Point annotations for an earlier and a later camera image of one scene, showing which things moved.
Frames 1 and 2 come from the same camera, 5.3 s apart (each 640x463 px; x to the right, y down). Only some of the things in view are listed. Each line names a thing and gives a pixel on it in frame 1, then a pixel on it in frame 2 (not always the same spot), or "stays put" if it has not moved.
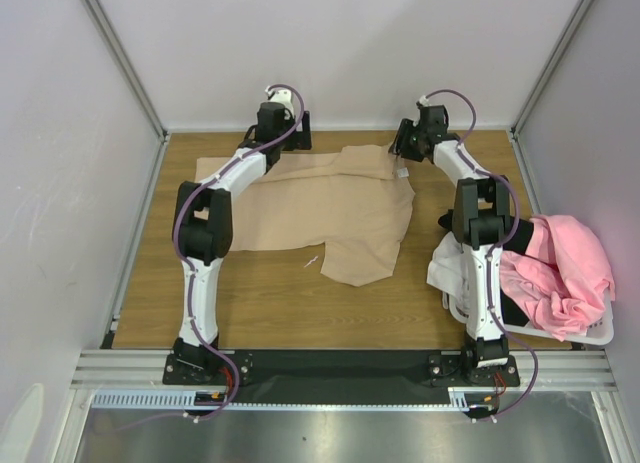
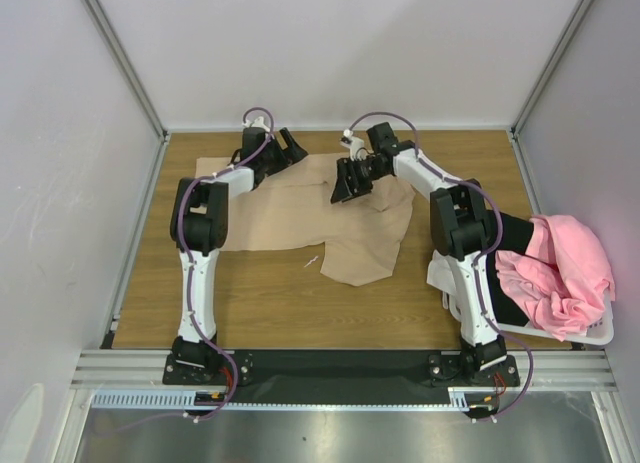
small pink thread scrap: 314,259 stays put
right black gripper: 403,139 to 354,176
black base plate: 339,376 stays put
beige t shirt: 355,202 stays put
